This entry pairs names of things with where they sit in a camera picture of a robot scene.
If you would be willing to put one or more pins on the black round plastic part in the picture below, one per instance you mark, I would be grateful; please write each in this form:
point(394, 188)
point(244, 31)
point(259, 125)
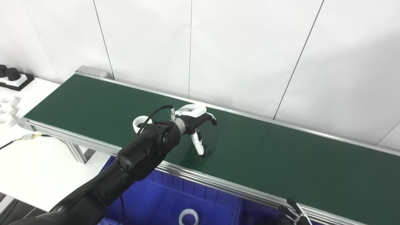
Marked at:
point(2, 70)
point(13, 74)

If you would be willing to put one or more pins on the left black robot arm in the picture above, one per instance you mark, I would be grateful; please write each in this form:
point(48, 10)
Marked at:
point(143, 153)

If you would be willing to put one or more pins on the green conveyor belt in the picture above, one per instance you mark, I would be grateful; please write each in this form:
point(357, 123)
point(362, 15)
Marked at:
point(193, 176)
point(281, 156)

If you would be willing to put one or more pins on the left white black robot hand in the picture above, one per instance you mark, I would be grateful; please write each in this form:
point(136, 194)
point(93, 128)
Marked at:
point(193, 120)

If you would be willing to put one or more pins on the blue bin with white rings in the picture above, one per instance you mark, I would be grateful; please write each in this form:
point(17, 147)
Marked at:
point(156, 200)

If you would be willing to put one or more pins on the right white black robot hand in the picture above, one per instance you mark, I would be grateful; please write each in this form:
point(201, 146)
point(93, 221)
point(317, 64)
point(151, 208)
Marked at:
point(297, 215)

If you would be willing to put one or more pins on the black white flat tray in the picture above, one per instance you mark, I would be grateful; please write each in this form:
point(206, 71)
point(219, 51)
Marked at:
point(18, 83)

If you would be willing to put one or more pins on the aluminium conveyor leg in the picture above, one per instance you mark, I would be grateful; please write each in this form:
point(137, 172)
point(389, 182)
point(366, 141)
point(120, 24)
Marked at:
point(76, 153)

